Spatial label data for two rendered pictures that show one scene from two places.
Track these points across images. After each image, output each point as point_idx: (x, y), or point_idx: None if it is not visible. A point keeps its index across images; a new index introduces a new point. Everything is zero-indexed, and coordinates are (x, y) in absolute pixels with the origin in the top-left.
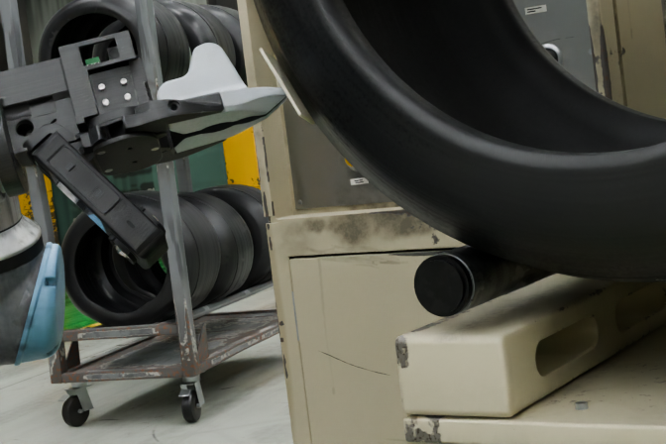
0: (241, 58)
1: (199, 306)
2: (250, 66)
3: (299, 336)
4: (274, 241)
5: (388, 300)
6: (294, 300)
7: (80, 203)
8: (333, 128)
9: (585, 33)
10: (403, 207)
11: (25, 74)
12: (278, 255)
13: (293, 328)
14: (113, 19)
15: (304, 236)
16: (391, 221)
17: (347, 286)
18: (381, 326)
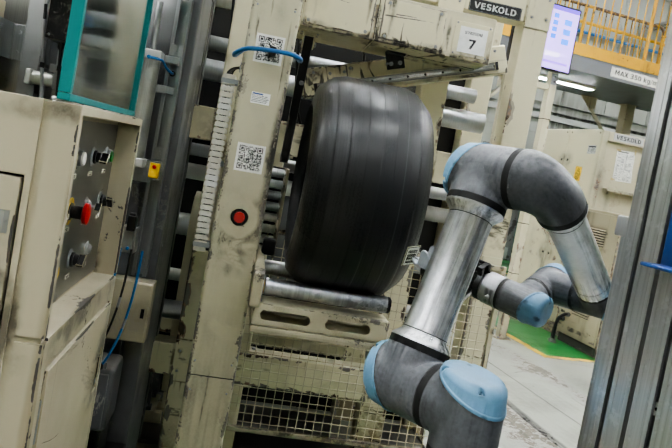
0: None
1: None
2: (69, 198)
3: (37, 438)
4: (43, 359)
5: (69, 376)
6: (42, 407)
7: (465, 298)
8: (405, 266)
9: (106, 187)
10: (389, 286)
11: (479, 261)
12: (42, 371)
13: (33, 435)
14: None
15: (54, 346)
16: (79, 315)
17: (61, 376)
18: (63, 398)
